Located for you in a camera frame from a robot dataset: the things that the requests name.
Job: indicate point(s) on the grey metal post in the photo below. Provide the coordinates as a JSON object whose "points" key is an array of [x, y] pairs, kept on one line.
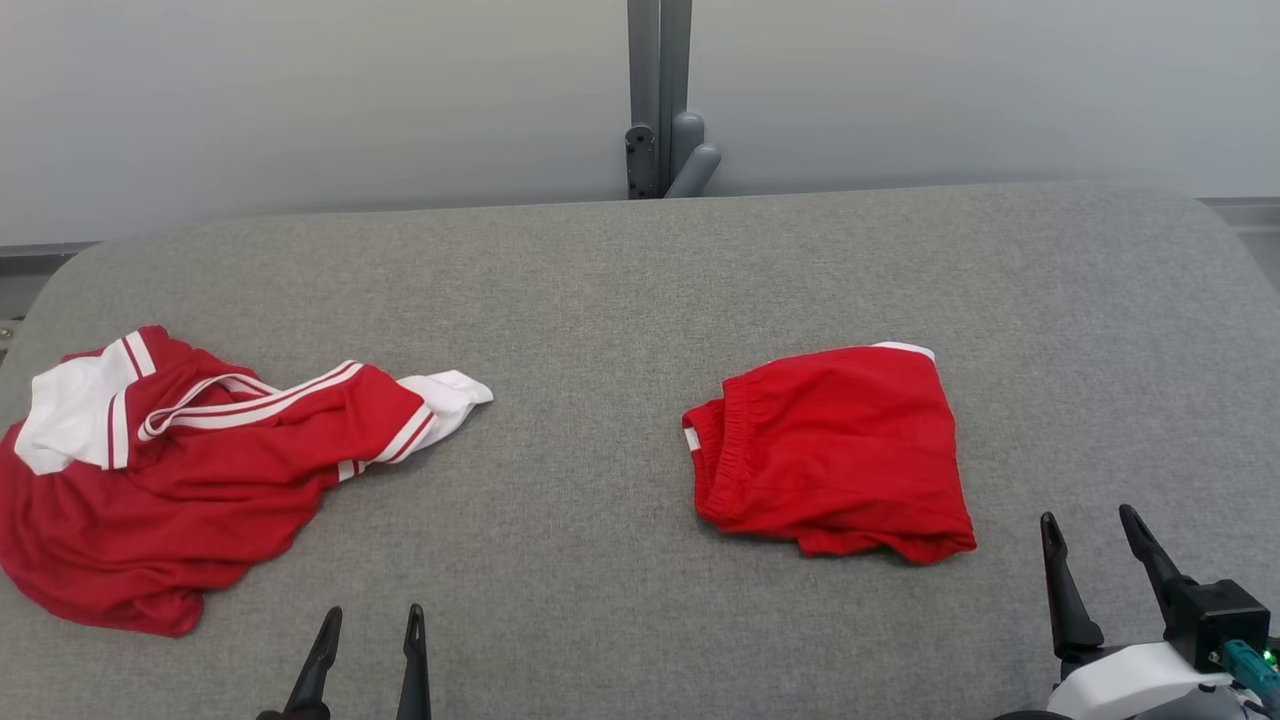
{"points": [[650, 60]]}

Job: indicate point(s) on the grey cylindrical tube lever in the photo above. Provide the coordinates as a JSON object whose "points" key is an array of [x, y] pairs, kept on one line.
{"points": [[692, 165]]}

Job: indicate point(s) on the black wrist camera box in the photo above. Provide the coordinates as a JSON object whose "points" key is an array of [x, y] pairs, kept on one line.
{"points": [[1215, 620]]}

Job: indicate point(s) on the red Bulls 23 shorts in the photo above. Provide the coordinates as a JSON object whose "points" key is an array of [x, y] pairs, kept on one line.
{"points": [[840, 450]]}

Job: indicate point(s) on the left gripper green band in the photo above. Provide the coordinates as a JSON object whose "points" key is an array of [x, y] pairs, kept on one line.
{"points": [[295, 715]]}

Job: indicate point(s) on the dark grey hinge bracket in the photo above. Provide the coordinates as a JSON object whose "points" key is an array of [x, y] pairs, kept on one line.
{"points": [[641, 160]]}

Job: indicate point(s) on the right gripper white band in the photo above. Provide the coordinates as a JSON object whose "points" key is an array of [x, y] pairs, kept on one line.
{"points": [[1110, 685]]}

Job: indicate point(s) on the red white basketball jersey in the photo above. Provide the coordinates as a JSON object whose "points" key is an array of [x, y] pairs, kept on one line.
{"points": [[170, 510]]}

